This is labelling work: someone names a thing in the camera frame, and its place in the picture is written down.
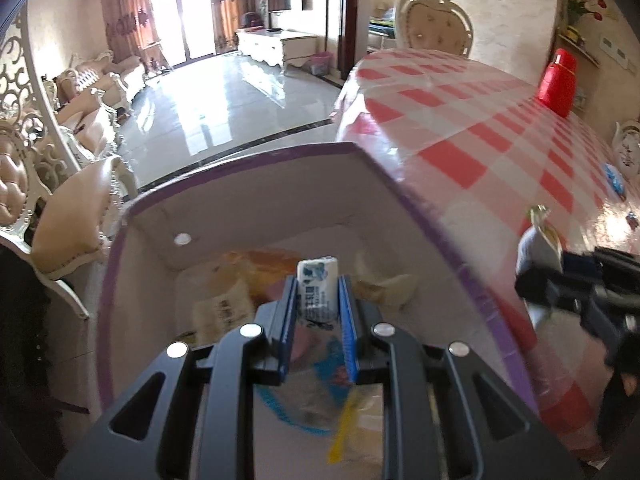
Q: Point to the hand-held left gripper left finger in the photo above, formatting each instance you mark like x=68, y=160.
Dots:
x=289, y=330

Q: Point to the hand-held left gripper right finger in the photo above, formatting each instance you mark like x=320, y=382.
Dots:
x=348, y=330

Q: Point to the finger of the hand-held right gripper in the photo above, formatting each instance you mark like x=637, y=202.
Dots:
x=577, y=261
x=550, y=287

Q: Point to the white snack packet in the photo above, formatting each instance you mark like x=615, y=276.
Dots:
x=540, y=245

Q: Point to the small blue white packet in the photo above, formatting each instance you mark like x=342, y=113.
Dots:
x=317, y=285

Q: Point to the large clear bread bag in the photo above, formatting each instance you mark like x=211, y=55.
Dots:
x=260, y=265

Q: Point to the purple storage box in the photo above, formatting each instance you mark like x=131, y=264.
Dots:
x=250, y=195

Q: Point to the silver blue snack packet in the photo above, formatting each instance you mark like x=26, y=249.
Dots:
x=615, y=180

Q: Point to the white floral teapot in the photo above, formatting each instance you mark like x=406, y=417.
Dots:
x=630, y=152

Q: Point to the red thermos jug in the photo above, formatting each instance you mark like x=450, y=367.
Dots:
x=557, y=85

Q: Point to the wooden corner shelf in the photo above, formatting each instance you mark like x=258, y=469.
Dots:
x=582, y=51

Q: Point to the yellow jar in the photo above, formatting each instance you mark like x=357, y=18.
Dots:
x=574, y=36

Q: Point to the cream leather armchair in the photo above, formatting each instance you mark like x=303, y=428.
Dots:
x=65, y=220

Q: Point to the pink basket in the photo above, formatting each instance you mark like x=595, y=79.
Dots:
x=320, y=62

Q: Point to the cream tufted chair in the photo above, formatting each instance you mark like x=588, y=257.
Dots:
x=435, y=22

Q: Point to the white television cabinet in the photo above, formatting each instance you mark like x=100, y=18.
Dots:
x=275, y=47

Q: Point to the cream leather sofa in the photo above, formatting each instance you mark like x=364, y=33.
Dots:
x=100, y=85

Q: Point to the brown patterned curtain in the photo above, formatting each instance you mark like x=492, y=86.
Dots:
x=127, y=20
x=232, y=5

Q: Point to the glass balcony door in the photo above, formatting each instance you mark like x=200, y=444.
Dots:
x=182, y=10

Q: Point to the white wall switch panel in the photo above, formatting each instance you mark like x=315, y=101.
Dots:
x=616, y=51

